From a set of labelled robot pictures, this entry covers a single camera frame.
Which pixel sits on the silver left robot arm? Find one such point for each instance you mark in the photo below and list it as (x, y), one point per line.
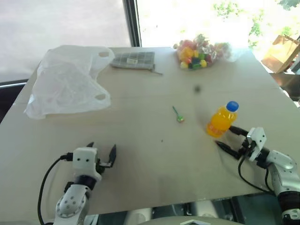
(71, 201)

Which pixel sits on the brown paper bag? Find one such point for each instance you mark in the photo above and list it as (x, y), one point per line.
(280, 53)

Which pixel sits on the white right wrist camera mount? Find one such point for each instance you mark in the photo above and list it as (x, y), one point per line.
(256, 143)

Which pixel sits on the clear bag of colourful candies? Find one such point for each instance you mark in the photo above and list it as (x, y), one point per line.
(199, 52)

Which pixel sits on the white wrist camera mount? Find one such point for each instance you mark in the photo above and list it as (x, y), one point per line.
(84, 159)
(256, 143)

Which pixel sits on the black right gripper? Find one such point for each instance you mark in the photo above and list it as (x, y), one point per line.
(246, 145)

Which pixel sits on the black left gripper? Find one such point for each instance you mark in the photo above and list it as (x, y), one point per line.
(102, 165)

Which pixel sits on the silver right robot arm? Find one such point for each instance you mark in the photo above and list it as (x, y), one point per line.
(281, 178)

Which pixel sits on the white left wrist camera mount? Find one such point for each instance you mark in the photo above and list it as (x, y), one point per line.
(84, 159)

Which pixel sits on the silver robot body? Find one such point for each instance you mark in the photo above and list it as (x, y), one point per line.
(187, 214)

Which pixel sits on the orange juice bottle blue cap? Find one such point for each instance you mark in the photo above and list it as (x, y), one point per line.
(222, 122)

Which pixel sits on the white translucent plastic bag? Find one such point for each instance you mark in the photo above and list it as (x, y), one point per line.
(68, 80)

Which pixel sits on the green stick lollipop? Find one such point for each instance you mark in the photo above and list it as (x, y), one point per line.
(179, 116)

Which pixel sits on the dark window frame post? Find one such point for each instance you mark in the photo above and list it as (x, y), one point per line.
(132, 23)

